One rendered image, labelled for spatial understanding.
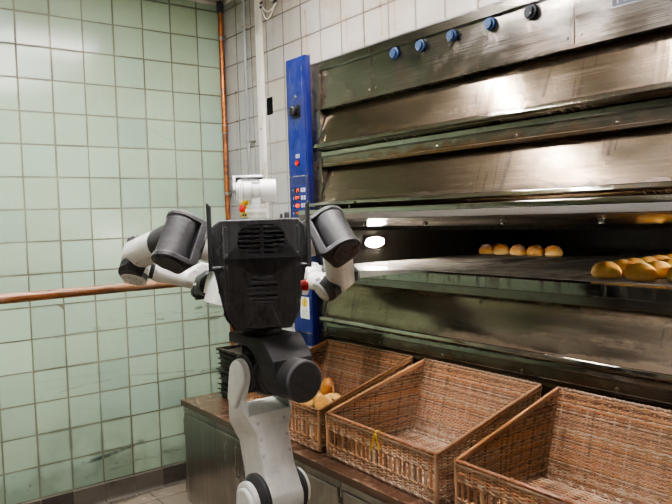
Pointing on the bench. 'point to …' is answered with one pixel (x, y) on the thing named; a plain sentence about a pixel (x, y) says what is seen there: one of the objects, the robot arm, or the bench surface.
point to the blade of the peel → (382, 271)
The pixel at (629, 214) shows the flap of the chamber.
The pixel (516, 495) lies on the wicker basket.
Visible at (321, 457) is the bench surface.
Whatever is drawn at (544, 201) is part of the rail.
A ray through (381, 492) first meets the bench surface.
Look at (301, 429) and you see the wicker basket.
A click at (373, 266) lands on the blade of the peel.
